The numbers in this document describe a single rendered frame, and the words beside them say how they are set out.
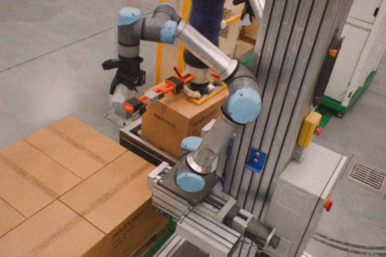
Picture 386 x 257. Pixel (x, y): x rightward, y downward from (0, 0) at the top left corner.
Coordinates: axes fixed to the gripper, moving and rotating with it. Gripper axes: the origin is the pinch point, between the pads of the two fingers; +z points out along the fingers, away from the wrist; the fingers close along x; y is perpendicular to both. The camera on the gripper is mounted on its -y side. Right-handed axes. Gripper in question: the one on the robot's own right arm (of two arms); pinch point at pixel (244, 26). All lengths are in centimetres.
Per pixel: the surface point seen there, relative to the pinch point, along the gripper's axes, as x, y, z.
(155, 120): -20, -42, 73
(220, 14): 9.1, -20.7, 1.3
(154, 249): -52, -12, 152
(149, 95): -38, -34, 42
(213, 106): 2, -12, 59
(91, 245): -104, -17, 98
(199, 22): 0.1, -28.7, 6.2
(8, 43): 73, -332, 152
